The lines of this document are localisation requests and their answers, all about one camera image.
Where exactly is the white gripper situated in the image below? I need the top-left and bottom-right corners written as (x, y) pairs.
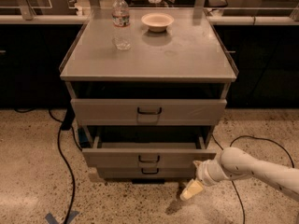
top-left (180, 160), bottom-right (217, 201)

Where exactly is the grey drawer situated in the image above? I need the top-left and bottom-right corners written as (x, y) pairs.
top-left (97, 168), bottom-right (195, 179)
top-left (83, 143), bottom-right (216, 169)
top-left (71, 99), bottom-right (226, 126)

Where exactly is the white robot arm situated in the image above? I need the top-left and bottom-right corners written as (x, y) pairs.
top-left (180, 147), bottom-right (299, 201)

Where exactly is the grey bottom drawer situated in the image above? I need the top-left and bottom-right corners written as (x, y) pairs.
top-left (97, 168), bottom-right (195, 179)

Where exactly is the grey top drawer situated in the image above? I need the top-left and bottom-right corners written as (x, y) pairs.
top-left (71, 99), bottom-right (226, 126)

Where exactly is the grey metal drawer cabinet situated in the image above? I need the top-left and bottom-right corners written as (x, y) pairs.
top-left (58, 7), bottom-right (239, 185)

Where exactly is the blue power strip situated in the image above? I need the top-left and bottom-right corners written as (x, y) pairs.
top-left (78, 128), bottom-right (90, 148)

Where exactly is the blue tape cross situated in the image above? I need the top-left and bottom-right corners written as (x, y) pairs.
top-left (45, 211), bottom-right (78, 224)

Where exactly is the beige paper bowl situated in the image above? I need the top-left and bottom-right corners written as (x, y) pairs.
top-left (141, 13), bottom-right (174, 33)

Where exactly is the white counter ledge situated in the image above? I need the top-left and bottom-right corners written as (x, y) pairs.
top-left (0, 15), bottom-right (299, 26)

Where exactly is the clear plastic water bottle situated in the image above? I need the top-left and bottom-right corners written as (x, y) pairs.
top-left (112, 0), bottom-right (131, 50)

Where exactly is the thin black floor cable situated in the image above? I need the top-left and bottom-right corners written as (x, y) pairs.
top-left (211, 133), bottom-right (295, 224)

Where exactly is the thick black floor cable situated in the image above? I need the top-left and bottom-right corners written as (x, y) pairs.
top-left (13, 107), bottom-right (82, 224)

